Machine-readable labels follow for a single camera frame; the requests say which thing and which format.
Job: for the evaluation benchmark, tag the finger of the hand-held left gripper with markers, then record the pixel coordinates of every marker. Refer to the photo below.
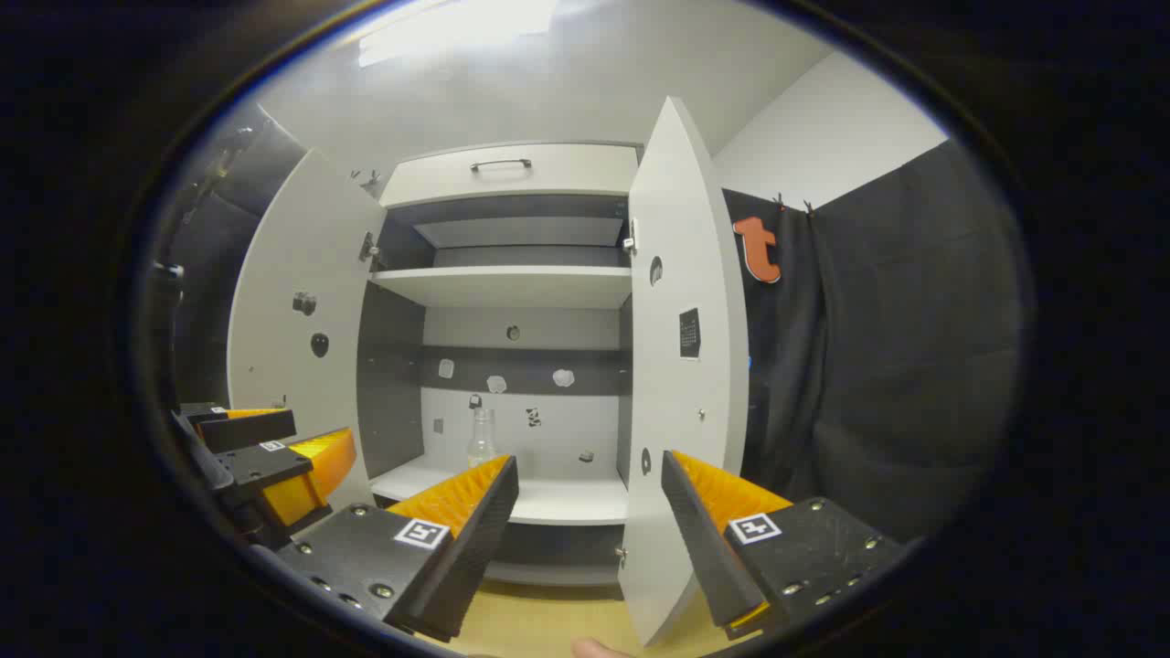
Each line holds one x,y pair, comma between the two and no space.
315,471
247,431

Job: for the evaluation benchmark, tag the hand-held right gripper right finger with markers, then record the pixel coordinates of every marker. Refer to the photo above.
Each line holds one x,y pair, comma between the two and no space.
704,539

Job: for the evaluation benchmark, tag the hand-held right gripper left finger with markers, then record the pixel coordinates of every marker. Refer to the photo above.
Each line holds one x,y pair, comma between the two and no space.
475,539

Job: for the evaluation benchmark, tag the clear glass bottle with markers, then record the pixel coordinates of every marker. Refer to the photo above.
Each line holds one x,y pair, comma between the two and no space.
482,440

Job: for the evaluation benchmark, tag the white cabinet door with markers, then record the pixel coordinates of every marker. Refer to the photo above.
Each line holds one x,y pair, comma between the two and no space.
676,228
283,238

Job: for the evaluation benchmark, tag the white cabinet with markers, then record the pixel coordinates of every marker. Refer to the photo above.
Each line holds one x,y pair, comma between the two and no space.
512,285

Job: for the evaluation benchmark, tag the white cabinet drawer front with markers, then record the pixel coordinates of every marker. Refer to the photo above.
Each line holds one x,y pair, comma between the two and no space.
548,178

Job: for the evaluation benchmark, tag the black backdrop cloth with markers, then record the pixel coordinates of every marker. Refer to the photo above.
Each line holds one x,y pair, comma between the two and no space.
228,228
914,320

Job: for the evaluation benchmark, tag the ceiling light panel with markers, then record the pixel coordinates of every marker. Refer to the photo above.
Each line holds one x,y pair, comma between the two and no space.
457,27

